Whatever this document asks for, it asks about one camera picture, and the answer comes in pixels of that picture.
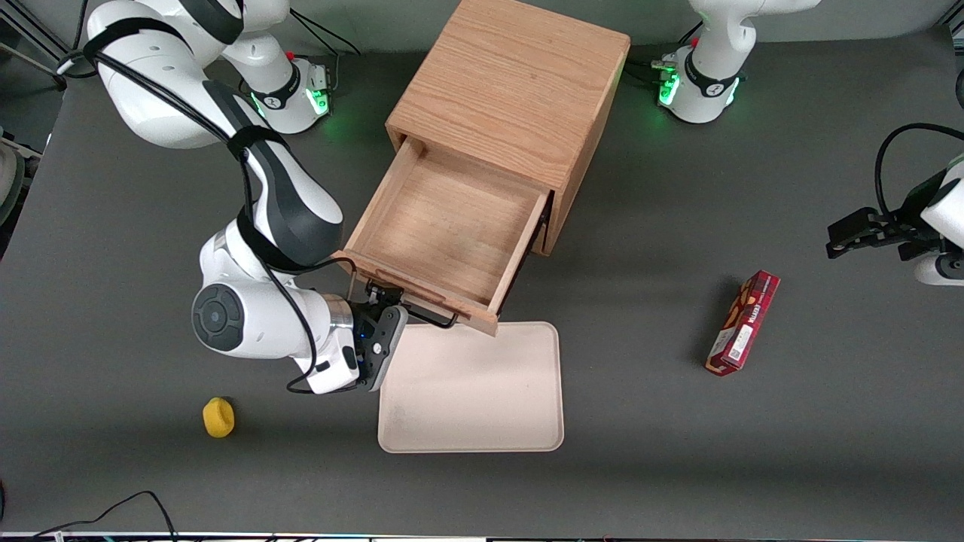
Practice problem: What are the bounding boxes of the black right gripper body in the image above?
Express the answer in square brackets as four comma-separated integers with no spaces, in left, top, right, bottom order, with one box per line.
[349,300,409,392]

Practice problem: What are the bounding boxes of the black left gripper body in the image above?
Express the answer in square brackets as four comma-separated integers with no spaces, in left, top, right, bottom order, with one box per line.
[889,171,952,261]

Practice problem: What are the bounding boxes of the black drawer handle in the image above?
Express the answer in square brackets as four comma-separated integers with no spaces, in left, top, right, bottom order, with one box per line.
[368,282,460,330]

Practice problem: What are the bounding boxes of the wooden drawer with worn handle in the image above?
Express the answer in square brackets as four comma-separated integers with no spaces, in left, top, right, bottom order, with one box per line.
[334,135,555,338]

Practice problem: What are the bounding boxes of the wooden drawer cabinet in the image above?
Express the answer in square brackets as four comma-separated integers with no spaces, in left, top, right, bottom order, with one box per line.
[385,0,632,257]

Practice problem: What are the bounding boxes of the beige rectangular tray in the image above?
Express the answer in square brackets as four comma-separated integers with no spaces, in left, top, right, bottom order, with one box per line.
[377,321,566,455]

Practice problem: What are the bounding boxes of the red snack box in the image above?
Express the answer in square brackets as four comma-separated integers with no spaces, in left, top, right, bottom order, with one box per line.
[705,269,782,377]

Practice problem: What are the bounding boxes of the yellow toy fruit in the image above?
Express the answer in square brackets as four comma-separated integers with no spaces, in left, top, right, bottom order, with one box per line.
[202,397,236,439]

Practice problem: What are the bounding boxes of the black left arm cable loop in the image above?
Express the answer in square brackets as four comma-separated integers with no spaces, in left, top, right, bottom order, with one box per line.
[874,123,964,223]

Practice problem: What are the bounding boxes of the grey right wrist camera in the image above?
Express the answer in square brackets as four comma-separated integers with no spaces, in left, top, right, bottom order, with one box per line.
[294,343,362,396]

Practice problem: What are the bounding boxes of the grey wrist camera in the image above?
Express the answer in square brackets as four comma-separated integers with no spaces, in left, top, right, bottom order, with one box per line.
[294,343,362,396]
[914,251,964,288]

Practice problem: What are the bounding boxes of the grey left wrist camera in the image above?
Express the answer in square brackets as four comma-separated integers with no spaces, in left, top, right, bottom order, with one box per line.
[914,251,964,288]

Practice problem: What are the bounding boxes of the black cable along right arm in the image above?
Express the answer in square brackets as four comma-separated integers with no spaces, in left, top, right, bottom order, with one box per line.
[57,48,358,395]

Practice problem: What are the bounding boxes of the black left arm base cables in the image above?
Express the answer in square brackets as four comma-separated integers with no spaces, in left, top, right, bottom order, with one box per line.
[624,21,703,85]

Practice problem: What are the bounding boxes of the black arm base cables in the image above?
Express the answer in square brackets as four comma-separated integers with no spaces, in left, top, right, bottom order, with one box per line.
[624,21,703,85]
[288,9,362,95]

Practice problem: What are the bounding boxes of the black right arm base cables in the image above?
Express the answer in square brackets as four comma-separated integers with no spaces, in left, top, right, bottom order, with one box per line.
[288,9,362,95]

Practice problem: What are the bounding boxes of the black cable at table edge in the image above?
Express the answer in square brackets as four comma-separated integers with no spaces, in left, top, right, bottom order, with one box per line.
[30,490,178,542]

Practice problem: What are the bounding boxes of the aluminium frame rail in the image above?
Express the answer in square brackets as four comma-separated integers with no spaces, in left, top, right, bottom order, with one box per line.
[0,0,70,93]

